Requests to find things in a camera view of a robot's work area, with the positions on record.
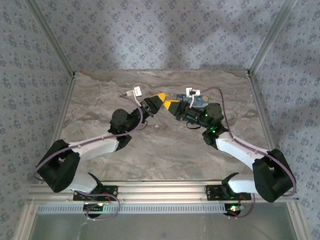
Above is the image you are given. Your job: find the aluminium frame post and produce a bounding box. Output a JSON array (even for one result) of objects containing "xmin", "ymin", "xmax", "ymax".
[
  {"xmin": 26, "ymin": 0, "xmax": 77, "ymax": 77},
  {"xmin": 247, "ymin": 0, "xmax": 298, "ymax": 76}
]

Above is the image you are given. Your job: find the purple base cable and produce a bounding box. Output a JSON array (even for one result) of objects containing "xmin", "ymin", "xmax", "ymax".
[
  {"xmin": 228, "ymin": 192, "xmax": 256, "ymax": 220},
  {"xmin": 74, "ymin": 190, "xmax": 122, "ymax": 221}
]

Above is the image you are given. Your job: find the starry night painted box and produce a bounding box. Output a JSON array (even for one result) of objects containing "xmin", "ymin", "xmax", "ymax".
[{"xmin": 176, "ymin": 93, "xmax": 210, "ymax": 111}]

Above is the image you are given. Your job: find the grey slotted cable duct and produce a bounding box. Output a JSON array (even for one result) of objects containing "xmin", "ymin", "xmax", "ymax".
[{"xmin": 36, "ymin": 202, "xmax": 235, "ymax": 215}]

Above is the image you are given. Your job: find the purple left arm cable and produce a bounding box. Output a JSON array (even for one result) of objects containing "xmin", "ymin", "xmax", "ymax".
[{"xmin": 34, "ymin": 93, "xmax": 145, "ymax": 182}]

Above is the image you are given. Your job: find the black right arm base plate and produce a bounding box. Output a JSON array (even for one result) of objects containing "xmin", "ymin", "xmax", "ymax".
[{"xmin": 205, "ymin": 184, "xmax": 252, "ymax": 202}]

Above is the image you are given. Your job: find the aluminium table side rail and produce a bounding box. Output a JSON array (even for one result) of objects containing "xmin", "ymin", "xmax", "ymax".
[
  {"xmin": 246, "ymin": 72, "xmax": 277, "ymax": 152},
  {"xmin": 51, "ymin": 74, "xmax": 77, "ymax": 151}
]

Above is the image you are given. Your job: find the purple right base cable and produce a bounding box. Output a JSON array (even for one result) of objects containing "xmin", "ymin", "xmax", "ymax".
[{"xmin": 228, "ymin": 192, "xmax": 256, "ymax": 220}]

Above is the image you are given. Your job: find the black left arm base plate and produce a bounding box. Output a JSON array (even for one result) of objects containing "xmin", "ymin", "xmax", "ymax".
[{"xmin": 73, "ymin": 184, "xmax": 119, "ymax": 202}]

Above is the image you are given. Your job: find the aluminium cross rail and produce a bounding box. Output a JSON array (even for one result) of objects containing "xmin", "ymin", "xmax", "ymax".
[{"xmin": 26, "ymin": 179, "xmax": 300, "ymax": 204}]

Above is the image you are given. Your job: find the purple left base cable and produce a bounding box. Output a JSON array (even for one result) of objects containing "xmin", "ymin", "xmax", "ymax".
[{"xmin": 74, "ymin": 190, "xmax": 122, "ymax": 221}]

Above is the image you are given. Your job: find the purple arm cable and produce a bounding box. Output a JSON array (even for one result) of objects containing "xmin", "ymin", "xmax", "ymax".
[
  {"xmin": 34, "ymin": 93, "xmax": 145, "ymax": 182},
  {"xmin": 199, "ymin": 86, "xmax": 298, "ymax": 198}
]

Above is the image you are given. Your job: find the left controller board green light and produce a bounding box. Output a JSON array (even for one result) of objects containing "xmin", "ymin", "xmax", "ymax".
[{"xmin": 83, "ymin": 202, "xmax": 106, "ymax": 218}]

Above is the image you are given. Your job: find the controller board green light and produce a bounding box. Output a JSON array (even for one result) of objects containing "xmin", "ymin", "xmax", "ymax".
[
  {"xmin": 223, "ymin": 202, "xmax": 244, "ymax": 217},
  {"xmin": 83, "ymin": 202, "xmax": 106, "ymax": 218}
]

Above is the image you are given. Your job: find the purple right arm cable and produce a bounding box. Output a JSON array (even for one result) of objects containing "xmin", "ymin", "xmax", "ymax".
[{"xmin": 199, "ymin": 86, "xmax": 298, "ymax": 198}]

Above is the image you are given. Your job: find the right controller board green light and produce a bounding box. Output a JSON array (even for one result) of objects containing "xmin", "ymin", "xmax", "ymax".
[{"xmin": 223, "ymin": 202, "xmax": 244, "ymax": 217}]

